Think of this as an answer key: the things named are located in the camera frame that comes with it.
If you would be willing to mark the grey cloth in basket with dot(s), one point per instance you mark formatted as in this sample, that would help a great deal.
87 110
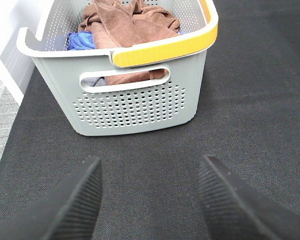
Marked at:
94 81

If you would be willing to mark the black table cloth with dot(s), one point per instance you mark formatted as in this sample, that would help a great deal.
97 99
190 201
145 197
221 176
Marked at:
248 116

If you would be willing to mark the blue cloth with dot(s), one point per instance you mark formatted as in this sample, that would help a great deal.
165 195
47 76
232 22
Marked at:
82 40

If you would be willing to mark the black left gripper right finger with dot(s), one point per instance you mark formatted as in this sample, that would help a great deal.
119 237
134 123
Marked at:
233 210

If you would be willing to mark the brown towel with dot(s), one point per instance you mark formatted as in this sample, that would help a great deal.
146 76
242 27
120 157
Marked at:
114 25

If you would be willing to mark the grey perforated laundry basket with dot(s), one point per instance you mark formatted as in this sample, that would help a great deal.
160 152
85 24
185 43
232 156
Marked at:
150 86

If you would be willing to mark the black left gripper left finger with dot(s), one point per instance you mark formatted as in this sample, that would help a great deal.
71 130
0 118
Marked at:
68 212

